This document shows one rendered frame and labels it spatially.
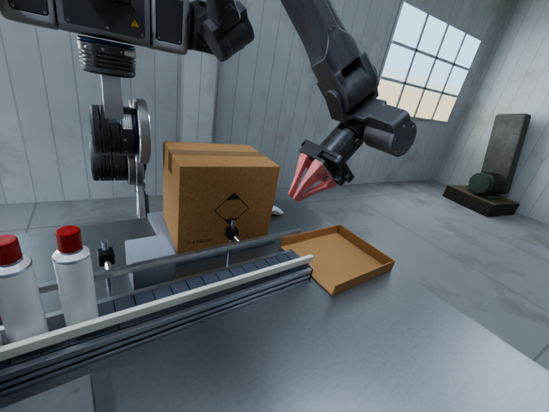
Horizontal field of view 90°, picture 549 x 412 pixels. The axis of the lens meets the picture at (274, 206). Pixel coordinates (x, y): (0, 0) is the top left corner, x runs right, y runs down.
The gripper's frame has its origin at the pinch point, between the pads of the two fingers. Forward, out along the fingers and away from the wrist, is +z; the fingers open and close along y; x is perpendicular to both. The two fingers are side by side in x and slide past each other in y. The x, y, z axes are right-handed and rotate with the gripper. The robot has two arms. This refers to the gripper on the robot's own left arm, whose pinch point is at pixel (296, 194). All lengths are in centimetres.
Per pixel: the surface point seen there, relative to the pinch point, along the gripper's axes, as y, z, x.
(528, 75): -176, -433, 389
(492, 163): -148, -300, 449
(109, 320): -7.0, 39.7, -7.0
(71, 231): -11.0, 28.8, -20.9
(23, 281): -8.7, 37.9, -21.9
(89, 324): -6.9, 41.5, -9.6
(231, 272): -15.1, 24.6, 16.7
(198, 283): -14.2, 30.4, 9.6
